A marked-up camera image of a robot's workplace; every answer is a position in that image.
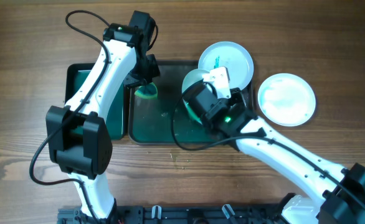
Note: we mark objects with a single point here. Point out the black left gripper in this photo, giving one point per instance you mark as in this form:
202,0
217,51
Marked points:
142,78

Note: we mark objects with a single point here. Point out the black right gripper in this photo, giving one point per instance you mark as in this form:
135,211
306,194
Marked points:
198,97

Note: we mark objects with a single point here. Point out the green yellow sponge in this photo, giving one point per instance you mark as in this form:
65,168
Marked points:
147,92

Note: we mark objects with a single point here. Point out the white plate front stained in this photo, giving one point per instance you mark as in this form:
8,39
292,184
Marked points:
191,78

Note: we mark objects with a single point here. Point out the white plate stained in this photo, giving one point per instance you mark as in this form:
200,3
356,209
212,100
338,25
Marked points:
286,99
191,78
234,58

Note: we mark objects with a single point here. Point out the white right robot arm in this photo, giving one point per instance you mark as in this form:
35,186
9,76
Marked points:
334,194

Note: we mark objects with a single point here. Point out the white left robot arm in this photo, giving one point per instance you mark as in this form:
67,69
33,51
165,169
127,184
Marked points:
78,138

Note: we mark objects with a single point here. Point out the large dark green tray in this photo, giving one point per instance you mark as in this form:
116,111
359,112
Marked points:
149,119

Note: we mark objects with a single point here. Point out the small dark green tray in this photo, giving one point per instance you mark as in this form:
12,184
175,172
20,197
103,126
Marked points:
117,115

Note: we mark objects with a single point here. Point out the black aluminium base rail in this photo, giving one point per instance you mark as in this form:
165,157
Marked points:
251,214

